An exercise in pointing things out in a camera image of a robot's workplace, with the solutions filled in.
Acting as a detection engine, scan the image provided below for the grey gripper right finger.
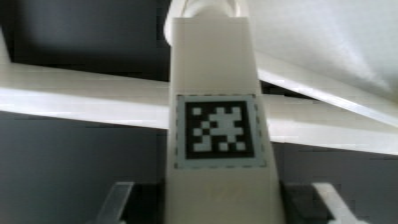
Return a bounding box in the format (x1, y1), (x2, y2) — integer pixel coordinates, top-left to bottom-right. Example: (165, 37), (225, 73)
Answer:
(312, 182), (369, 224)

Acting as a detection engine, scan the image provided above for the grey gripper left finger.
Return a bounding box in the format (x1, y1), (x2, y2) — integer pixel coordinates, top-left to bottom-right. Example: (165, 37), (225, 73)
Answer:
(87, 182), (135, 224)

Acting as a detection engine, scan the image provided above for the white desk leg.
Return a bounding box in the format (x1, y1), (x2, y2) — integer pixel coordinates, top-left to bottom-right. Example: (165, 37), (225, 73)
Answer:
(161, 0), (289, 224)

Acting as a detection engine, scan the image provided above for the white desk top tray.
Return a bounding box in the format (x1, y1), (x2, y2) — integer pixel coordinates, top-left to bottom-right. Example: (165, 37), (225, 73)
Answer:
(247, 0), (398, 128)

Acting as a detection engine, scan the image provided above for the white front fence rail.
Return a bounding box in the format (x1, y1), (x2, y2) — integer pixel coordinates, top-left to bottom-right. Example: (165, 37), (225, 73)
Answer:
(0, 63), (398, 155)

